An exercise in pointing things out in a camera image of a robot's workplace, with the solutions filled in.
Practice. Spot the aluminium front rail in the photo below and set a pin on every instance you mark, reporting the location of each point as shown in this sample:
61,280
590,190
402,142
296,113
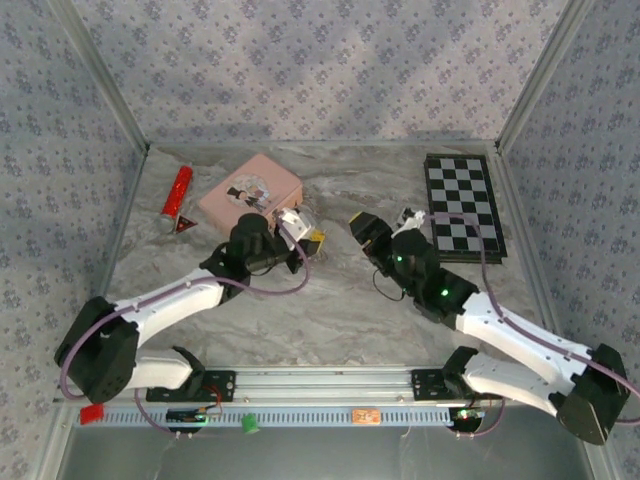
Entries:
320,384

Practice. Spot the red glitter tube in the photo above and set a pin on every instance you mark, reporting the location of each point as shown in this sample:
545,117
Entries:
177,192

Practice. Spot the left circuit board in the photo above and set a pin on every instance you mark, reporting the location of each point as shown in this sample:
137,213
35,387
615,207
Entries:
192,415

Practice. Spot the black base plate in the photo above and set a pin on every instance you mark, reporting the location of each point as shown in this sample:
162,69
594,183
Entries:
427,385
220,385

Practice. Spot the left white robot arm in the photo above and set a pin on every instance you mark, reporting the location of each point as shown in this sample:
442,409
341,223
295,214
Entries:
165,305

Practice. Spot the orange label tag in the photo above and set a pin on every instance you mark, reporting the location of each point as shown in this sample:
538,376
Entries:
365,416

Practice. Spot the pink tin box with cartoon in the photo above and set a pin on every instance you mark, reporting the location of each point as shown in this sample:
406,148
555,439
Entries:
250,192

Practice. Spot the right circuit board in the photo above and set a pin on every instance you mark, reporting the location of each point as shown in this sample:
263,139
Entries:
467,414

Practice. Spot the aluminium frame post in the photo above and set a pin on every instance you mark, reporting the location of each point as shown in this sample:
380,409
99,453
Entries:
542,75
100,75

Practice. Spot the circuit board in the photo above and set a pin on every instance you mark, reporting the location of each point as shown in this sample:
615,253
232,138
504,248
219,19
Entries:
192,415
467,414

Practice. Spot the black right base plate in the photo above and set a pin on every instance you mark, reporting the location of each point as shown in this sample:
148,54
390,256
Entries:
427,385

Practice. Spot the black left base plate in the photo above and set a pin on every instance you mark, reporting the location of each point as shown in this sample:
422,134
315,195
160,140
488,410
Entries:
220,385

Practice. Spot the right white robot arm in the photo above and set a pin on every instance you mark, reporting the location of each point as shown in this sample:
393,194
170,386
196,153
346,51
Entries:
520,340

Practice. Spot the red plastic block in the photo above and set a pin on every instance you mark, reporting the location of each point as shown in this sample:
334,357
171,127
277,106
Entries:
91,413

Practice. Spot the red black triangle tag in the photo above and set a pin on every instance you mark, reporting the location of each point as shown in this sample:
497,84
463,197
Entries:
183,224

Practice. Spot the black grey chessboard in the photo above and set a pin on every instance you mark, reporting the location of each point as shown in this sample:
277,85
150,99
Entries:
462,205

